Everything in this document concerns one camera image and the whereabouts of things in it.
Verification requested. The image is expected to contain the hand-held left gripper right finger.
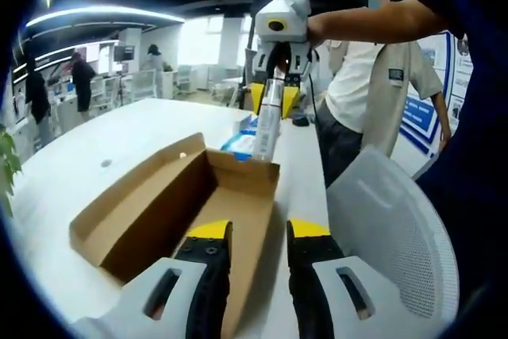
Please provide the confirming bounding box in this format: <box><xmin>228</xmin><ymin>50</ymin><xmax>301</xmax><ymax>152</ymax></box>
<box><xmin>286</xmin><ymin>218</ymin><xmax>445</xmax><ymax>339</ymax></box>

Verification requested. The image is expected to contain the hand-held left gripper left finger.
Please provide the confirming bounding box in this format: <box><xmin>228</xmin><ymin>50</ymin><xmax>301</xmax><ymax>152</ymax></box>
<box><xmin>77</xmin><ymin>219</ymin><xmax>235</xmax><ymax>339</ymax></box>

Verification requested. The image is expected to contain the white spray bottle clear cap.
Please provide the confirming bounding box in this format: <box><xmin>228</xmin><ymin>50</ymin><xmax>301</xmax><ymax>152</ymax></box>
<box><xmin>253</xmin><ymin>79</ymin><xmax>287</xmax><ymax>161</ymax></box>

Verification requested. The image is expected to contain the blue wipes pack soft item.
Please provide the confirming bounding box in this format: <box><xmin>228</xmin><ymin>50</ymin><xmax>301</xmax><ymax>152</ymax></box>
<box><xmin>220</xmin><ymin>128</ymin><xmax>259</xmax><ymax>164</ymax></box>

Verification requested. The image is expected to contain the brown cardboard shoe box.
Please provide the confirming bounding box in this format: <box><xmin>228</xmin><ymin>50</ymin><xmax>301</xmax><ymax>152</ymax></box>
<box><xmin>69</xmin><ymin>132</ymin><xmax>281</xmax><ymax>339</ymax></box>

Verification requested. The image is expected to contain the white mesh office chair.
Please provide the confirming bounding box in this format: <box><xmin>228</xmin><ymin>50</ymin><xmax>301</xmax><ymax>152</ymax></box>
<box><xmin>327</xmin><ymin>144</ymin><xmax>461</xmax><ymax>328</ymax></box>

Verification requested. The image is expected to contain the group of white office chairs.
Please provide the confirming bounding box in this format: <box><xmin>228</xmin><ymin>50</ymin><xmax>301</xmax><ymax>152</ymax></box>
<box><xmin>129</xmin><ymin>64</ymin><xmax>247</xmax><ymax>104</ymax></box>

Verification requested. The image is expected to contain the curved ceiling light strip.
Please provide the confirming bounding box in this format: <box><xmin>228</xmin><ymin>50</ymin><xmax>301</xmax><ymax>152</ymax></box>
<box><xmin>25</xmin><ymin>4</ymin><xmax>186</xmax><ymax>34</ymax></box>

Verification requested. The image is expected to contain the person's dark blue clothing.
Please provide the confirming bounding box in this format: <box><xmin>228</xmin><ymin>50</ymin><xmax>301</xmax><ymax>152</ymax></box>
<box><xmin>412</xmin><ymin>0</ymin><xmax>508</xmax><ymax>339</ymax></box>

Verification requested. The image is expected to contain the green potted plant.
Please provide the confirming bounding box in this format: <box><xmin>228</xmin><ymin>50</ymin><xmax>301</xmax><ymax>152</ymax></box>
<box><xmin>0</xmin><ymin>124</ymin><xmax>23</xmax><ymax>219</ymax></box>

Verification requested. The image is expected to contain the blue white wall poster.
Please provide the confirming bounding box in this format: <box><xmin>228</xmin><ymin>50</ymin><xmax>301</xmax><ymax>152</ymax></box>
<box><xmin>398</xmin><ymin>31</ymin><xmax>475</xmax><ymax>157</ymax></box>

